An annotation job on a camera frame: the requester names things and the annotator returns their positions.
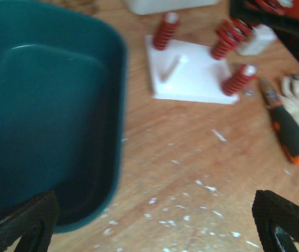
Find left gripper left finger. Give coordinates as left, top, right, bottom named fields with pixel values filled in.
left=0, top=191, right=59, bottom=251

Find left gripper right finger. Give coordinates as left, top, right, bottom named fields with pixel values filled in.
left=252, top=190, right=299, bottom=251

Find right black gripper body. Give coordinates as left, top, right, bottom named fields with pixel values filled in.
left=229, top=0, right=299, bottom=40

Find large red spring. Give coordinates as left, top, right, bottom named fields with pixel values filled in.
left=152, top=12, right=180, bottom=51
left=210, top=17, right=256, bottom=60

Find small red spring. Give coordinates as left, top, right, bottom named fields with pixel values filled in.
left=221, top=64, right=257, bottom=96

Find teal plastic tray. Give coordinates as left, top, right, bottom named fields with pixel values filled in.
left=0, top=1, right=127, bottom=233

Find white cube adapter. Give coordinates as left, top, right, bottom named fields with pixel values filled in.
left=236, top=25, right=277, bottom=56

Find orange black screwdriver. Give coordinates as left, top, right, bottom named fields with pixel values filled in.
left=259, top=77, right=299, bottom=166

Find white peg board fixture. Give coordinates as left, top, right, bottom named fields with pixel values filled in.
left=144, top=35, right=239, bottom=104

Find white plastic storage box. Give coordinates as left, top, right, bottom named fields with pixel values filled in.
left=123, top=0, right=219, bottom=15

